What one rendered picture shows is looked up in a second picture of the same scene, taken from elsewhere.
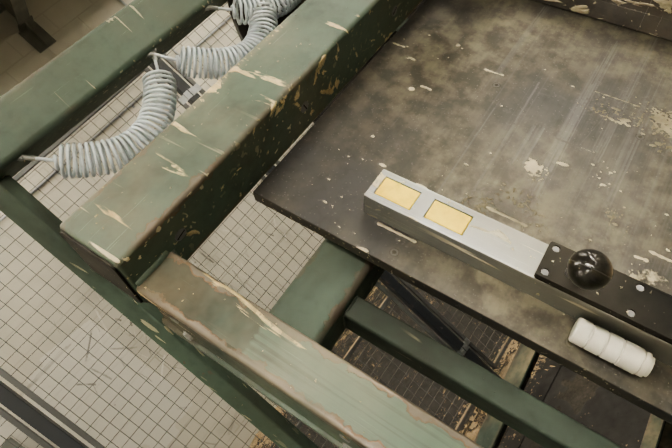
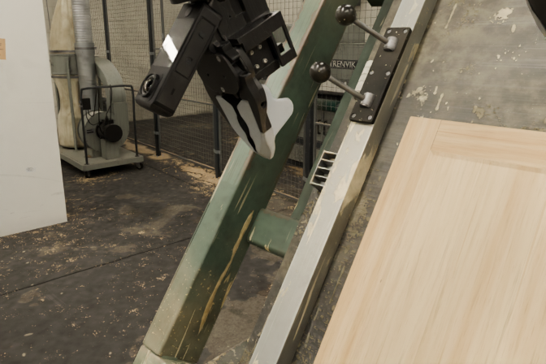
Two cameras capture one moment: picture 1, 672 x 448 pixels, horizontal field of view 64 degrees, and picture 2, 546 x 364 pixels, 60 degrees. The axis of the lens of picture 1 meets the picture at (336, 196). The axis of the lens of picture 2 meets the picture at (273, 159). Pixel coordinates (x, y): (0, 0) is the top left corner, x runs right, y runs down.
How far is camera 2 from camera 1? 97 cm
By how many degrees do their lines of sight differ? 70
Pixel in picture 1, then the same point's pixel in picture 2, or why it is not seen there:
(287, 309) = not seen: outside the picture
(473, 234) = not seen: outside the picture
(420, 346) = (377, 27)
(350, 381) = not seen: outside the picture
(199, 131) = not seen: outside the picture
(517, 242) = (410, 16)
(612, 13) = not seen: outside the picture
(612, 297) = (379, 62)
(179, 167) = not seen: outside the picture
